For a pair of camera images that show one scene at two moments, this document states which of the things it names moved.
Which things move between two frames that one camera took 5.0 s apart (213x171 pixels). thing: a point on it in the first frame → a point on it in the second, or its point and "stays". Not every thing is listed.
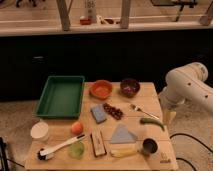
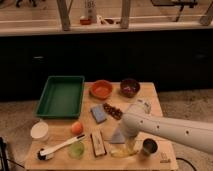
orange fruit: [77, 128] stays
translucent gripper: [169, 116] → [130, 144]
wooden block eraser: [97, 142] stays
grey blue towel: [122, 135] stays
